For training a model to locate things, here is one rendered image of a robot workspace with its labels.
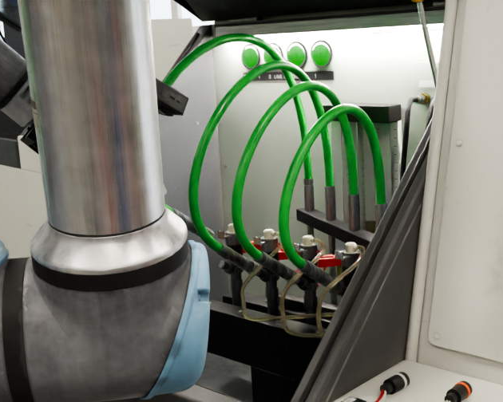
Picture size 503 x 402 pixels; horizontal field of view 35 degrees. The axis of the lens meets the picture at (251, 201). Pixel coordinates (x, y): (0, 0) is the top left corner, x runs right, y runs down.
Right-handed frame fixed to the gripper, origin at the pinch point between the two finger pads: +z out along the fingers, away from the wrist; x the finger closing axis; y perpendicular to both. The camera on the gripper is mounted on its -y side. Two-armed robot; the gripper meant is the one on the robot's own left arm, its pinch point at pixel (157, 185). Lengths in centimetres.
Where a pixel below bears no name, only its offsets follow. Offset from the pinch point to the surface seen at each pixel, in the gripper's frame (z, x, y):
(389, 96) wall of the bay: 24.7, 4.0, -38.5
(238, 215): 7.3, 15.1, 1.6
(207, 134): -0.9, 9.1, -7.4
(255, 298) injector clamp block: 28.1, -8.0, 1.7
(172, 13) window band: 69, -457, -289
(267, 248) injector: 19.9, 2.4, -2.5
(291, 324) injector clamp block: 28.4, 5.8, 5.8
